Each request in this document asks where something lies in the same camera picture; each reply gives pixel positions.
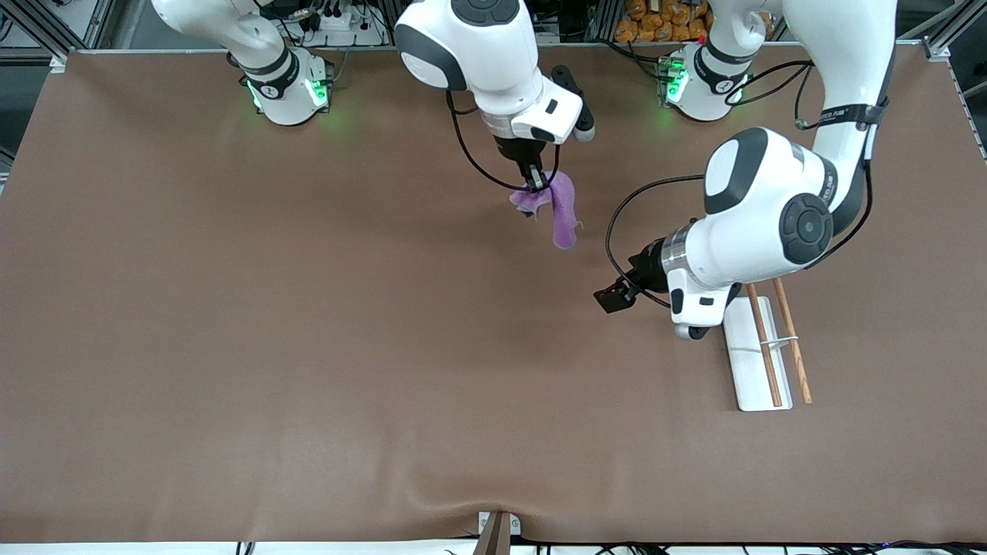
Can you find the brown table mat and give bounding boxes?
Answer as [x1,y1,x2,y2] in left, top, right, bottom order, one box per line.
[0,45,987,545]

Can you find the white power strip with plugs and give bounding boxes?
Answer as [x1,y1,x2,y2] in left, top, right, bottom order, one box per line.
[270,0,386,47]

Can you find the purple towel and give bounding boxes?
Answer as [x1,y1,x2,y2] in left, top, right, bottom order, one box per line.
[509,171,583,250]

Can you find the orange packets pile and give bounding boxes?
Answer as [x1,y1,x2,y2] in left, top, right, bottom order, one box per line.
[615,0,714,44]

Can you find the white rack with wooden bars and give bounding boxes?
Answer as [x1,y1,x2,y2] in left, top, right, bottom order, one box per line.
[723,277,814,412]

